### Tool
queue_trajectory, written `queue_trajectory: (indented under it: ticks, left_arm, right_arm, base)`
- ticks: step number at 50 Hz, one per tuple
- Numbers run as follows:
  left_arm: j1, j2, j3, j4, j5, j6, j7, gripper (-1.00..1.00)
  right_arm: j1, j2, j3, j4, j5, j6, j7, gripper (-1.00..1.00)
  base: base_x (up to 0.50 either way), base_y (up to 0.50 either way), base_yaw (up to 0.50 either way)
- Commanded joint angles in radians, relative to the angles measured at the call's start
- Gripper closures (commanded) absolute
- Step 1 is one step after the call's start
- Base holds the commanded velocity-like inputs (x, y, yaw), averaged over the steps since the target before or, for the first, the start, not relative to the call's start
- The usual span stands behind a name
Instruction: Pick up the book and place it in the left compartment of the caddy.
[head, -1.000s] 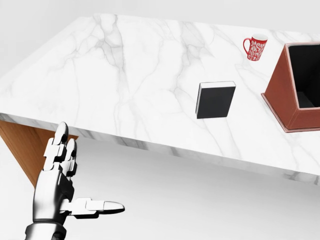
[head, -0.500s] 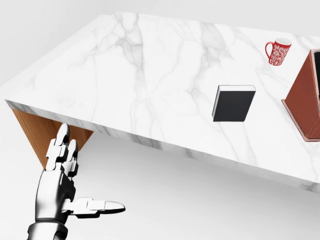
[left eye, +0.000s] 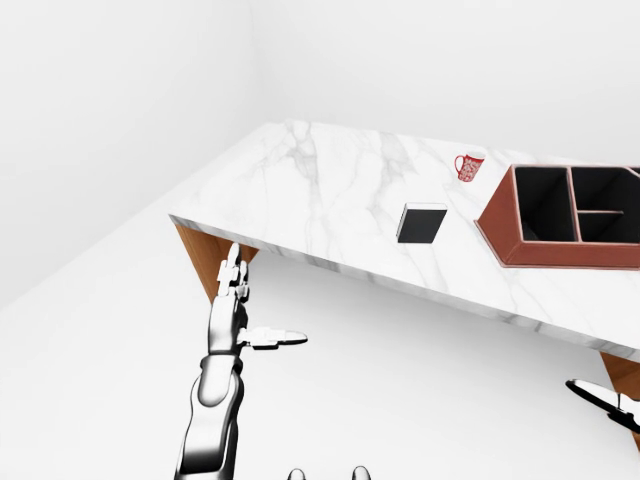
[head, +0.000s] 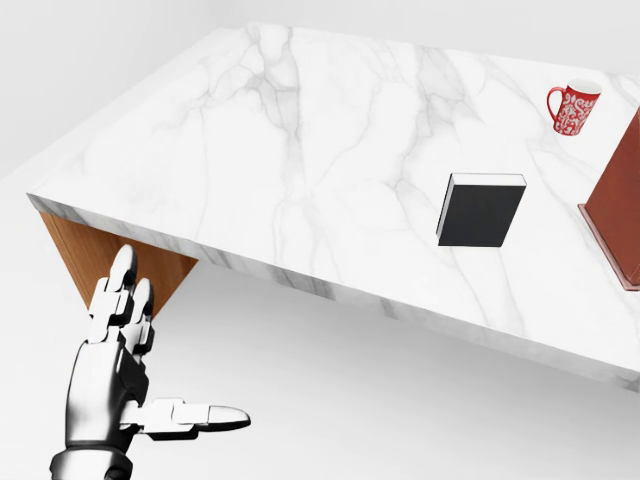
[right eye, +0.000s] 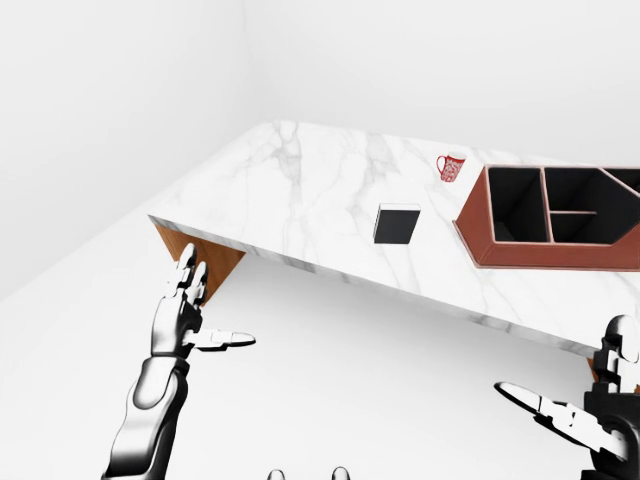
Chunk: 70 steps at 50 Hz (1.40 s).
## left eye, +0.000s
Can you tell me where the brown wooden table leg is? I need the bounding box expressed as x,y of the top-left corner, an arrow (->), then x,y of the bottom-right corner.
599,351 -> 640,451
173,224 -> 261,304

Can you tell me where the black book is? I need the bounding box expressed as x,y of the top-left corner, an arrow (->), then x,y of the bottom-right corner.
396,202 -> 449,245

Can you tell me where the red patterned mug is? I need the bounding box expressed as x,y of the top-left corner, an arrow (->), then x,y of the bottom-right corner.
453,152 -> 486,183

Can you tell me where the red-brown desk caddy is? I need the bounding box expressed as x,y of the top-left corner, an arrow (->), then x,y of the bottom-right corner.
473,163 -> 640,271

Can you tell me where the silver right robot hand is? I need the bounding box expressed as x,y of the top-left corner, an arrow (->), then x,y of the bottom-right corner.
565,379 -> 640,435

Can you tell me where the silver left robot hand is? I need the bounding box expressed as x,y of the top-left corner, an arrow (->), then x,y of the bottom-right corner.
207,242 -> 309,357

